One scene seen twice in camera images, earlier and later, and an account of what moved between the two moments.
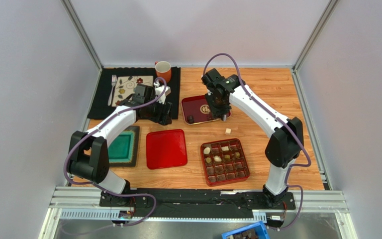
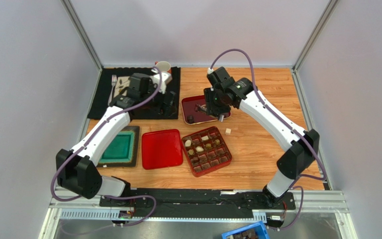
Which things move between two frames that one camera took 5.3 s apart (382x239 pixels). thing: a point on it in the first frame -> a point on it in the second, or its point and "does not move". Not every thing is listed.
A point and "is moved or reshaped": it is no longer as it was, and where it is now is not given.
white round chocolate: x=207 y=150 -> x=188 y=143
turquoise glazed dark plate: x=123 y=150 does not move
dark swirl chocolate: x=190 y=119 does not move
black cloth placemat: x=99 y=108 does not move
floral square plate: x=125 y=86 does not move
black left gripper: x=162 y=118 -> x=167 y=109
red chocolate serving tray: x=196 y=106 does not move
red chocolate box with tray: x=224 y=162 -> x=206 y=151
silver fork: x=114 y=80 does not move
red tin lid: x=165 y=149 is moved or reshaped
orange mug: x=163 y=70 does not move
